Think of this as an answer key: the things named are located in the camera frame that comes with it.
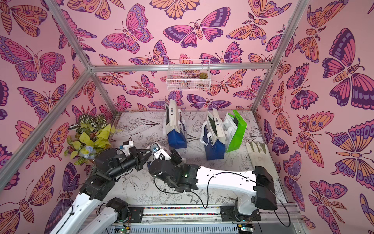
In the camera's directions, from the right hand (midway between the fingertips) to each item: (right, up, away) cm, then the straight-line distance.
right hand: (165, 150), depth 69 cm
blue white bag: (+3, +11, +9) cm, 15 cm away
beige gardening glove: (+57, -8, +23) cm, 62 cm away
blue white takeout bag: (+24, +7, +7) cm, 26 cm away
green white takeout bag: (+36, +11, +9) cm, 39 cm away
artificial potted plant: (-45, +7, +15) cm, 48 cm away
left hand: (-4, +1, -3) cm, 5 cm away
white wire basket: (+9, +45, +28) cm, 54 cm away
